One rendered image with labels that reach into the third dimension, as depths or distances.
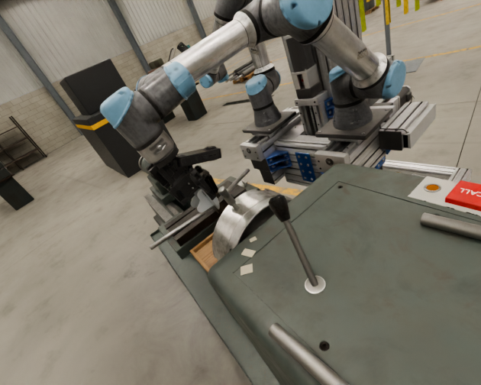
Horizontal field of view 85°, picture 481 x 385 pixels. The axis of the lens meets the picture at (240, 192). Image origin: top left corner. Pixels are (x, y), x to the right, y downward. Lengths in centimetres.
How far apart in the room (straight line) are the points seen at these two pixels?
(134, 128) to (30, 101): 1438
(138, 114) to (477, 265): 62
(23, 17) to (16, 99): 337
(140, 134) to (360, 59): 66
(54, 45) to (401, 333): 1561
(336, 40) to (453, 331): 69
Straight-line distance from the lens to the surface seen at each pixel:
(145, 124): 59
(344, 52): 89
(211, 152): 66
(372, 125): 115
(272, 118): 146
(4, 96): 1492
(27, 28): 1565
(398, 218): 59
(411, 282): 50
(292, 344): 44
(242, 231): 71
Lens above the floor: 166
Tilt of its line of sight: 31 degrees down
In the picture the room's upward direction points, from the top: 25 degrees counter-clockwise
